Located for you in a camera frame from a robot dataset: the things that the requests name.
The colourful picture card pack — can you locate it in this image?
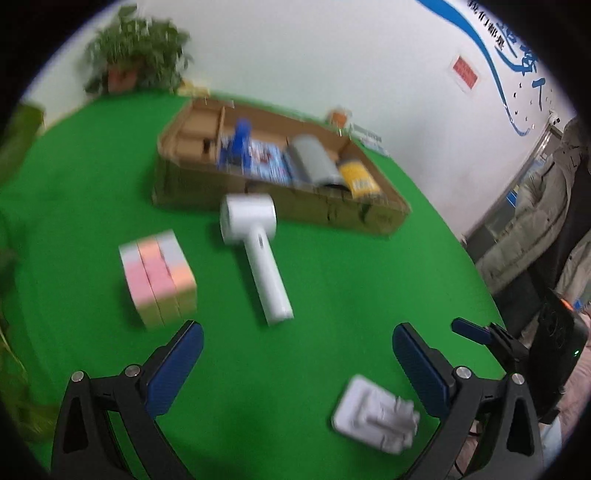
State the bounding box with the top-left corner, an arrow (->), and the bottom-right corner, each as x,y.
249,141 -> 294,183

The yellow label jar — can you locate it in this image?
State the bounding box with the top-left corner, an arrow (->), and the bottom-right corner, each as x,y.
337,158 -> 386,200

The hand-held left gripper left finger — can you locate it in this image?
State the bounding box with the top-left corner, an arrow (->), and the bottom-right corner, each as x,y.
50,320 -> 205,480

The potted green plant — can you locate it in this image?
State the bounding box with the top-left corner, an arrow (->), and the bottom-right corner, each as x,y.
83,4 -> 195,95

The cardboard box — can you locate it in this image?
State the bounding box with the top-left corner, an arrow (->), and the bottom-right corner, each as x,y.
151,98 -> 411,238

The yellow packet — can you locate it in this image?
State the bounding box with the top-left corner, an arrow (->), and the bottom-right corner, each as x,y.
178,79 -> 212,97

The silver metal can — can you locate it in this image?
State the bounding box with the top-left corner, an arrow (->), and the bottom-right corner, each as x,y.
284,134 -> 348,188

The small orange box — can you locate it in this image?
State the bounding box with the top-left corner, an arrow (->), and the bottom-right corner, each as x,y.
327,107 -> 355,129

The red wall sign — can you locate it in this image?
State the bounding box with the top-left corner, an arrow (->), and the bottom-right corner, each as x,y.
447,53 -> 482,94

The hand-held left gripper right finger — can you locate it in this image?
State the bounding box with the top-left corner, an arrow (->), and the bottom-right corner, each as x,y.
392,322 -> 546,480

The white handheld device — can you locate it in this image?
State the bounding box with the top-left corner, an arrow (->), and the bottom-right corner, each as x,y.
219,194 -> 295,326

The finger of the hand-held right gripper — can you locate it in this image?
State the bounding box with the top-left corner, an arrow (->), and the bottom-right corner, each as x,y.
451,318 -> 532,377

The blue wall decal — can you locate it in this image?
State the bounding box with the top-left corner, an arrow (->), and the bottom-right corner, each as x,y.
418,0 -> 561,137

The white power adapter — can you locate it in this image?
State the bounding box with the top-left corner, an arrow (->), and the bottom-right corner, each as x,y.
331,374 -> 421,455

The blue bottle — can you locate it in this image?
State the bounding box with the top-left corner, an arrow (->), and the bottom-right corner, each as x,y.
217,117 -> 254,174

